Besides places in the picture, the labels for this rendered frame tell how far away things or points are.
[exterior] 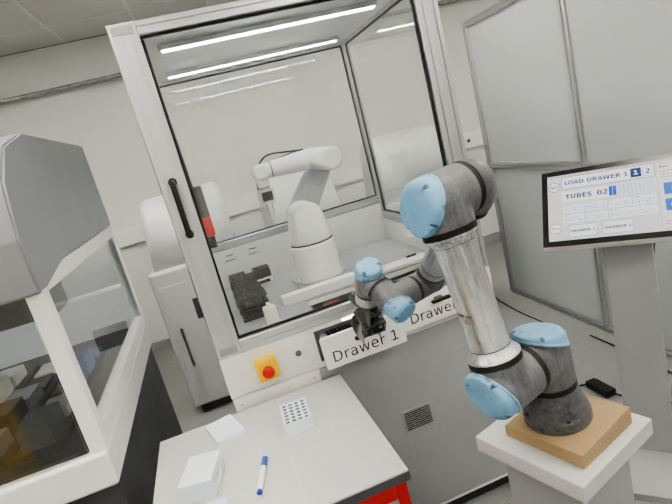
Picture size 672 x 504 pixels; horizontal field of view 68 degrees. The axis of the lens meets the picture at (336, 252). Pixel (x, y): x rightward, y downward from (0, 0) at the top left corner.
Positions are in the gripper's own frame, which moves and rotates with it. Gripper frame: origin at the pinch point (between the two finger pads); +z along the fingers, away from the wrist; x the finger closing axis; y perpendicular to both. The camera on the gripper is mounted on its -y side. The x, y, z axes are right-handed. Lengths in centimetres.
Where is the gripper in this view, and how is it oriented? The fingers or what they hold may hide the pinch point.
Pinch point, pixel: (365, 332)
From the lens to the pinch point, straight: 164.2
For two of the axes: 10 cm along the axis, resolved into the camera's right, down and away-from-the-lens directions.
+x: 9.3, -3.0, 2.2
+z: 0.5, 6.8, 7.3
